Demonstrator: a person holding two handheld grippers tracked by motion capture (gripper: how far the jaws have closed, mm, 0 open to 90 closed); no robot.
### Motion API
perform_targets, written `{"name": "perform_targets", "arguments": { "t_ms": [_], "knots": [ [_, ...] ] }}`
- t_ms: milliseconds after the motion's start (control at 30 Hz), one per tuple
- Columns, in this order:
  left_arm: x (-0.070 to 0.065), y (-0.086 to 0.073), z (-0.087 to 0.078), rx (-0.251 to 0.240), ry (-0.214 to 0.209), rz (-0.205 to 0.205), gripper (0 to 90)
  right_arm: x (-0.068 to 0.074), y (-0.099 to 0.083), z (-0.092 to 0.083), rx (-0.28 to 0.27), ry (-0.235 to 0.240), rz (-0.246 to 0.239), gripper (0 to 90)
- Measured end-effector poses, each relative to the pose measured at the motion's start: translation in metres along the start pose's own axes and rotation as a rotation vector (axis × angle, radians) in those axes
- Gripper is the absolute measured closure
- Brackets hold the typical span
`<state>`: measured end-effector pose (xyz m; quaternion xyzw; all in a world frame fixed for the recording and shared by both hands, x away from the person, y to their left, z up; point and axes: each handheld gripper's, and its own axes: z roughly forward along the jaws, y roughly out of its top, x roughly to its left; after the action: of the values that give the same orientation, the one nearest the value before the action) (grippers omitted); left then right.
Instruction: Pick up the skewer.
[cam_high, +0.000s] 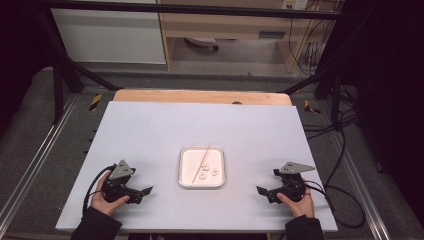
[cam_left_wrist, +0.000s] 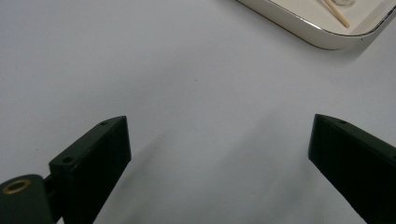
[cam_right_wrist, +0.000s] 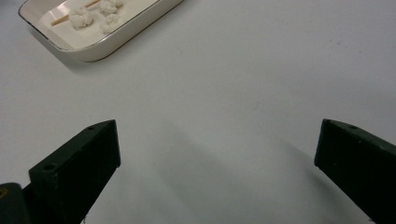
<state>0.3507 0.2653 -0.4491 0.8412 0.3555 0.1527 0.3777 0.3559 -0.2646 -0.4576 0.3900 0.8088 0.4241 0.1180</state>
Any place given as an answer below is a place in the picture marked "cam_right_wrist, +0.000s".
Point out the white puffy food piece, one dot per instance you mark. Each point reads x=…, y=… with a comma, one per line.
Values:
x=110, y=23
x=81, y=18
x=109, y=6

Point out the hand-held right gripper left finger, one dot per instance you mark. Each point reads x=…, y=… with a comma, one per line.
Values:
x=77, y=168

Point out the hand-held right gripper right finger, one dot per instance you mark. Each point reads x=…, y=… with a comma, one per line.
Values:
x=358, y=158

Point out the wooden skewer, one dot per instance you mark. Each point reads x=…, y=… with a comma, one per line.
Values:
x=60, y=20

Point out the white rectangular tray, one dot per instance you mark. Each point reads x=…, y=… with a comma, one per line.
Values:
x=137, y=21

